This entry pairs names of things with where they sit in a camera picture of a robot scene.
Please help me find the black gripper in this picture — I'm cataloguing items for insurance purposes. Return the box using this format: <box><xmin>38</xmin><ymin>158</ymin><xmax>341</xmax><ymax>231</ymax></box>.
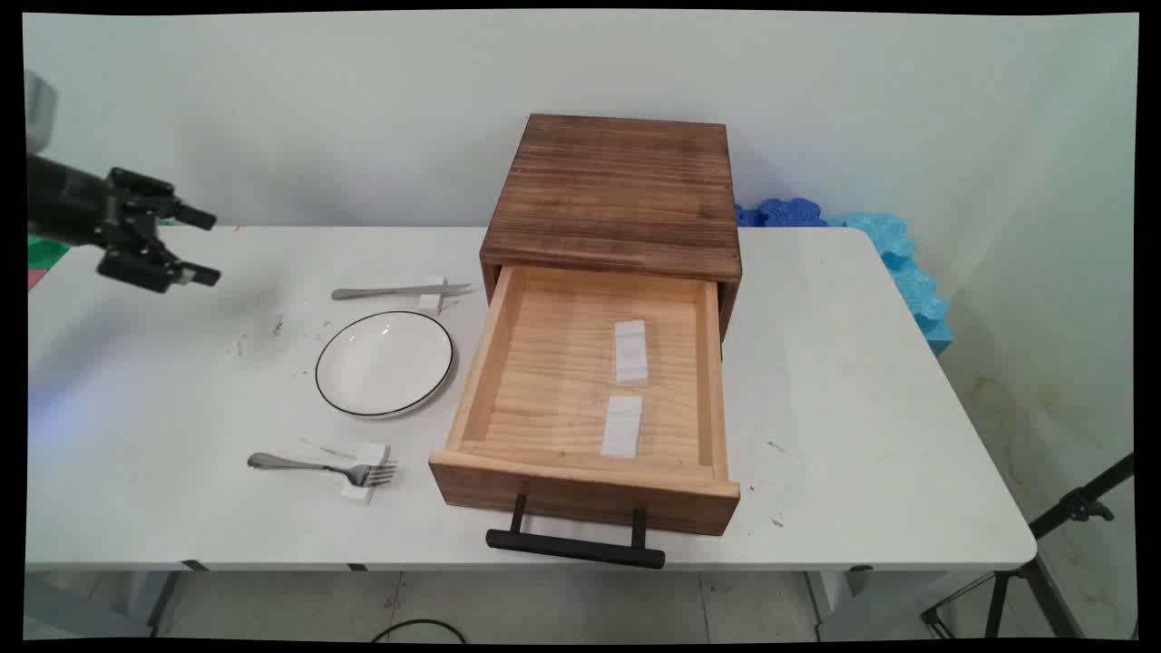
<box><xmin>26</xmin><ymin>155</ymin><xmax>222</xmax><ymax>294</ymax></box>

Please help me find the silver table knife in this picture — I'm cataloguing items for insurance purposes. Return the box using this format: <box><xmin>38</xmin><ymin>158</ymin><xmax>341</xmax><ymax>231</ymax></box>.
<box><xmin>331</xmin><ymin>283</ymin><xmax>474</xmax><ymax>302</ymax></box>

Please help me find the green foam mat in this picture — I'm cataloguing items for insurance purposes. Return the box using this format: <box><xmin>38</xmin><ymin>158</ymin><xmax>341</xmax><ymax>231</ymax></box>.
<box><xmin>27</xmin><ymin>234</ymin><xmax>73</xmax><ymax>271</ymax></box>

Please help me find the white plate with black rim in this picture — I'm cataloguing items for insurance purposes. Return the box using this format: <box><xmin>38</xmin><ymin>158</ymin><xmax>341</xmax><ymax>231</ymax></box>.
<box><xmin>314</xmin><ymin>310</ymin><xmax>455</xmax><ymax>419</ymax></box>

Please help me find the silver fork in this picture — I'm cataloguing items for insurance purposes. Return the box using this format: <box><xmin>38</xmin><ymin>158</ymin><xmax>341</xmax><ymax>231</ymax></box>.
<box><xmin>247</xmin><ymin>452</ymin><xmax>398</xmax><ymax>489</ymax></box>

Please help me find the grey table leg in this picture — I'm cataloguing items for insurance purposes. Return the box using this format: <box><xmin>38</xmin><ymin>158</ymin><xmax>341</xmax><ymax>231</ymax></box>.
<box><xmin>127</xmin><ymin>570</ymin><xmax>184</xmax><ymax>636</ymax></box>

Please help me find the dark wooden drawer cabinet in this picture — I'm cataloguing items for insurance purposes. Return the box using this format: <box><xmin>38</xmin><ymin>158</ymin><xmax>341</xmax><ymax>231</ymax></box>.
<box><xmin>479</xmin><ymin>113</ymin><xmax>744</xmax><ymax>341</ymax></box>

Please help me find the light wooden drawer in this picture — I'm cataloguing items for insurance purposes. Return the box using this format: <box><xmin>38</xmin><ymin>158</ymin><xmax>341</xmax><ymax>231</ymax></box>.
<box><xmin>428</xmin><ymin>264</ymin><xmax>742</xmax><ymax>537</ymax></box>

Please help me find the dark blue foam mat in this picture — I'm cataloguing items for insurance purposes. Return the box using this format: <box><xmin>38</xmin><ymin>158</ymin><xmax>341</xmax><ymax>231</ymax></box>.
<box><xmin>734</xmin><ymin>198</ymin><xmax>828</xmax><ymax>229</ymax></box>

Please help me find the light blue foam mat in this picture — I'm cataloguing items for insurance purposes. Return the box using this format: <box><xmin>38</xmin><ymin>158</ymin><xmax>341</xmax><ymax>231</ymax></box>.
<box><xmin>825</xmin><ymin>211</ymin><xmax>955</xmax><ymax>356</ymax></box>

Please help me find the white table leg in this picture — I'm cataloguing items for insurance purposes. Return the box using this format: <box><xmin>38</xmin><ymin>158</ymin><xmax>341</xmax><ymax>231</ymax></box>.
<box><xmin>805</xmin><ymin>569</ymin><xmax>964</xmax><ymax>642</ymax></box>

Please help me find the black tripod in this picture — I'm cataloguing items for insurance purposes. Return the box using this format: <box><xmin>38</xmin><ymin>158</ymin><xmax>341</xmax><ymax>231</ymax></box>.
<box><xmin>921</xmin><ymin>452</ymin><xmax>1136</xmax><ymax>640</ymax></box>

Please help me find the black floor cable loop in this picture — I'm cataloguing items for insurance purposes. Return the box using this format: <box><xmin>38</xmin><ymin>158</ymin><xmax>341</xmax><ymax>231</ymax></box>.
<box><xmin>370</xmin><ymin>619</ymin><xmax>469</xmax><ymax>644</ymax></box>

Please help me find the black drawer handle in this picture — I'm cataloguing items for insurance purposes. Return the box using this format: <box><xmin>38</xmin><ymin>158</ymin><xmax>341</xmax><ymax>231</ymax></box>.
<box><xmin>485</xmin><ymin>493</ymin><xmax>667</xmax><ymax>570</ymax></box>

